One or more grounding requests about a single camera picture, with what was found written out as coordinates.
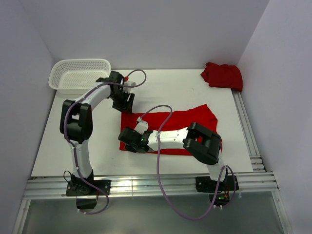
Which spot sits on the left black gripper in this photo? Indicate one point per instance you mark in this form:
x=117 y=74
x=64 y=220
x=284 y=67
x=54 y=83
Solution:
x=126 y=106

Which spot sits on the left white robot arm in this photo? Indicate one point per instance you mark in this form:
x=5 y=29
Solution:
x=76 y=123

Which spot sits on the aluminium rail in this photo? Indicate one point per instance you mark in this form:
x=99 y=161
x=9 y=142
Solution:
x=146 y=185
x=254 y=154

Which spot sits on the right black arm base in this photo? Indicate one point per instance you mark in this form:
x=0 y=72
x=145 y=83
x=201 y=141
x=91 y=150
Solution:
x=205 y=185

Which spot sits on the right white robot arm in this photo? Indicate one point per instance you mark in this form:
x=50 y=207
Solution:
x=203 y=144

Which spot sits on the front aluminium rail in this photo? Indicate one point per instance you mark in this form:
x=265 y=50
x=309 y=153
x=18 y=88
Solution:
x=146 y=185

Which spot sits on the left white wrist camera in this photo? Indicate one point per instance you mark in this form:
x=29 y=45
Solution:
x=129 y=84

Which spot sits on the white perforated plastic basket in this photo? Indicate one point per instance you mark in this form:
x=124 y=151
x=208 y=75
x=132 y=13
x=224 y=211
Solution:
x=77 y=76

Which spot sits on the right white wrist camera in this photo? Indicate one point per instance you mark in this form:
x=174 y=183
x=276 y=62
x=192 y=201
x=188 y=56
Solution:
x=141 y=126

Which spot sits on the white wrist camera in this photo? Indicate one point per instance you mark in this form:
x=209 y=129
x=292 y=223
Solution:
x=141 y=126
x=129 y=84

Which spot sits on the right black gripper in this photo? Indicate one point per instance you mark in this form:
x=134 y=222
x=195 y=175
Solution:
x=130 y=148

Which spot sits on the bright red t-shirt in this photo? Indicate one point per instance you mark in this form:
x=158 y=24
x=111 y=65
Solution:
x=178 y=120

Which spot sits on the dark red t-shirt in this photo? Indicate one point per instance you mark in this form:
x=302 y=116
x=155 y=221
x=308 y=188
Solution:
x=223 y=76

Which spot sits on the right side aluminium rail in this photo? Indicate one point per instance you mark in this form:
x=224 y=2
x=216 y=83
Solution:
x=254 y=154

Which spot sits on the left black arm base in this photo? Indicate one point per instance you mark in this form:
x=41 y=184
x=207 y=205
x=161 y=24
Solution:
x=86 y=194

